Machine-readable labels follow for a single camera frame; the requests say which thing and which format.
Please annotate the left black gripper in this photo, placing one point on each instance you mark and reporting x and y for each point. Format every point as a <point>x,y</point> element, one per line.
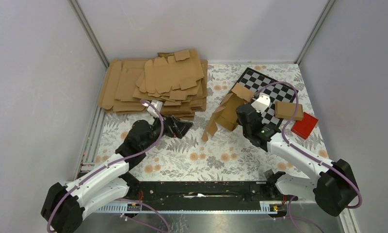
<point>175,127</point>

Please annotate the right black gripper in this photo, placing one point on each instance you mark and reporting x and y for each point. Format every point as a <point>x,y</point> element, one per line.
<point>238,122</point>

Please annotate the brown cardboard box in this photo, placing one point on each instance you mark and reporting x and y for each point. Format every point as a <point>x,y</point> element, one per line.
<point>225,115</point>

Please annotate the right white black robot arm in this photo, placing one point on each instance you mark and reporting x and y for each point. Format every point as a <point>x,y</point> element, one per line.
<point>332,185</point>

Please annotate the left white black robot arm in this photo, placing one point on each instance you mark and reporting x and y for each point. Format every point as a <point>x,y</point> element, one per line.
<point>66,206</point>

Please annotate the folded small cardboard box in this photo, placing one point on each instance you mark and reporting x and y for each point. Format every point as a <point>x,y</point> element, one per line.
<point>285,110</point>

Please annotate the red box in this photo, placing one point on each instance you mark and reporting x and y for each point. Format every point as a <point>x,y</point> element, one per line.
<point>303,128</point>

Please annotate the floral table mat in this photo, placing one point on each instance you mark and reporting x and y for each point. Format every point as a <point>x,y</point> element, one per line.
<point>226,156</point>

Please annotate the stack of cardboard blanks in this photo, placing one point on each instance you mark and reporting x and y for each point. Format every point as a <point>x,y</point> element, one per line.
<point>178,80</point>

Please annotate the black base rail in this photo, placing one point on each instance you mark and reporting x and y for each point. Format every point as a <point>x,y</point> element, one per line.
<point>183,193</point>

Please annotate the perforated metal cable tray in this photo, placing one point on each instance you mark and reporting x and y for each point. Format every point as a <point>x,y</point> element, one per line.
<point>242,207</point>

